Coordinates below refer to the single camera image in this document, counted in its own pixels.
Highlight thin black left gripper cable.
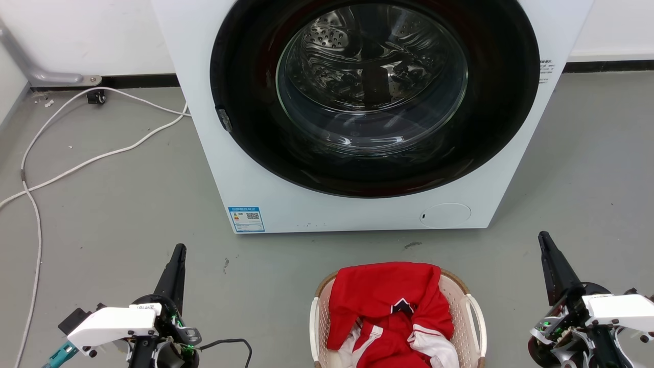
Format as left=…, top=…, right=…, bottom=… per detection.
left=198, top=338, right=254, bottom=368

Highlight black round washer door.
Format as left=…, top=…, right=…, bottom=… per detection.
left=209, top=0, right=541, bottom=199

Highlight white wicker laundry basket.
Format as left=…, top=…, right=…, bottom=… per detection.
left=309, top=268, right=487, bottom=368

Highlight blue energy label sticker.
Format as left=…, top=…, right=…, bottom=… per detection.
left=228, top=206, right=266, bottom=234

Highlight white front-loading washing machine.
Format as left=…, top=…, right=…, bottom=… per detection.
left=151, top=0, right=596, bottom=235

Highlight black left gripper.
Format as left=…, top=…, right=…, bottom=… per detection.
left=129, top=243, right=203, bottom=368

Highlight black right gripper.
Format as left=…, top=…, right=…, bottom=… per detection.
left=527, top=231, right=625, bottom=368

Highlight white hose cable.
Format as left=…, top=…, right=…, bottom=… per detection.
left=0, top=104, right=189, bottom=210

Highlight red jersey garment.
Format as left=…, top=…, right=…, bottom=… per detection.
left=326, top=261, right=455, bottom=368

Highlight long white power cable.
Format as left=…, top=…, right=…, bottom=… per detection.
left=13, top=86, right=192, bottom=368

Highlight grey wall pipe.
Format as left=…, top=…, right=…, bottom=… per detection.
left=0, top=19, right=103, bottom=87

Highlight round white filter cover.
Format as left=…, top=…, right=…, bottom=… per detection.
left=419, top=202, right=472, bottom=229

